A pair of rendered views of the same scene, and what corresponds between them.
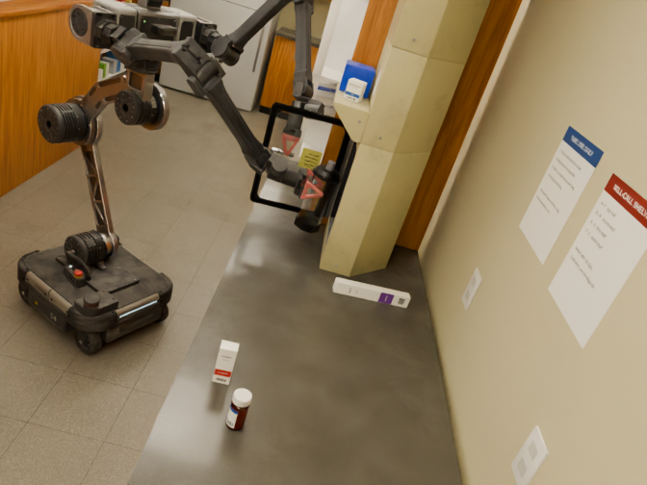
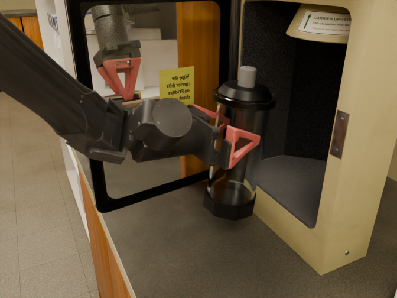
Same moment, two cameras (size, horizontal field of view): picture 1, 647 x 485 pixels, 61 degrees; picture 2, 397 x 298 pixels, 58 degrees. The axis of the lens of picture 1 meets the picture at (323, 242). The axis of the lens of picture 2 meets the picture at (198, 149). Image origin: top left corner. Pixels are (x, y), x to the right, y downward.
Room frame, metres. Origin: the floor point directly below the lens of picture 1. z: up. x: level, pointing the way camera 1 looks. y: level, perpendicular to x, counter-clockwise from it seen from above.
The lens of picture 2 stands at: (1.33, 0.36, 1.41)
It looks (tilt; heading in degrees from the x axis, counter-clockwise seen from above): 26 degrees down; 338
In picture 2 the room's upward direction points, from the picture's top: straight up
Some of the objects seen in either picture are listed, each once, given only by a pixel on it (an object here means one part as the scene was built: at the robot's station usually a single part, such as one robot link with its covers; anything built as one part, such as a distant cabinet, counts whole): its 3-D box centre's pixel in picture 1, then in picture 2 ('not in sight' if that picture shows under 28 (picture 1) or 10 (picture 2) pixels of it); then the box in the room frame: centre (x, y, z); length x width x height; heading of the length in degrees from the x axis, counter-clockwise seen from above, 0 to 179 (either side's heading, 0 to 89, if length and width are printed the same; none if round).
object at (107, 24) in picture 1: (109, 33); not in sight; (1.88, 0.92, 1.45); 0.09 x 0.08 x 0.12; 154
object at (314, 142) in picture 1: (299, 163); (162, 102); (1.96, 0.18, 1.19); 0.30 x 0.01 x 0.40; 101
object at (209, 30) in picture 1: (212, 39); not in sight; (2.33, 0.70, 1.45); 0.09 x 0.08 x 0.12; 154
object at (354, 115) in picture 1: (348, 111); not in sight; (1.84, 0.06, 1.46); 0.32 x 0.11 x 0.10; 4
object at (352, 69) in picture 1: (356, 78); not in sight; (1.91, 0.06, 1.56); 0.10 x 0.10 x 0.09; 4
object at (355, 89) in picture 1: (355, 89); not in sight; (1.79, 0.05, 1.54); 0.05 x 0.05 x 0.06; 79
